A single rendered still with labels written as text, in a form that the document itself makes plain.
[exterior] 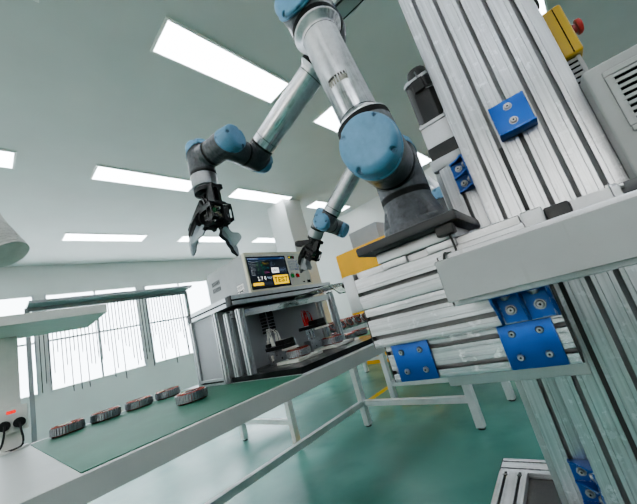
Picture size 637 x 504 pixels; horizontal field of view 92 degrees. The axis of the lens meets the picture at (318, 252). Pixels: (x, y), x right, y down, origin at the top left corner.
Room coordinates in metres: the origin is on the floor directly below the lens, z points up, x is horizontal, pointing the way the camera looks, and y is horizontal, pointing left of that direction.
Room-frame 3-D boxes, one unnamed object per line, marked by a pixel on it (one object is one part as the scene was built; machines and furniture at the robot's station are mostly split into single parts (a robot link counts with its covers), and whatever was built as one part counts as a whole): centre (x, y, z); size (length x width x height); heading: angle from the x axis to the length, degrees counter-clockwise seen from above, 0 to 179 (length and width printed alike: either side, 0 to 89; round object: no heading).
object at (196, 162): (0.82, 0.26, 1.45); 0.09 x 0.08 x 0.11; 62
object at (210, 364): (1.54, 0.64, 0.91); 0.28 x 0.03 x 0.32; 50
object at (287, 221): (5.81, 0.42, 1.65); 0.50 x 0.45 x 3.30; 50
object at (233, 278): (1.74, 0.36, 1.22); 0.44 x 0.39 x 0.20; 140
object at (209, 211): (0.82, 0.26, 1.29); 0.09 x 0.08 x 0.12; 54
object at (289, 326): (1.69, 0.32, 0.92); 0.66 x 0.01 x 0.30; 140
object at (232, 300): (1.73, 0.37, 1.09); 0.68 x 0.44 x 0.05; 140
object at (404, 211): (0.70, -0.24, 1.09); 0.15 x 0.15 x 0.10
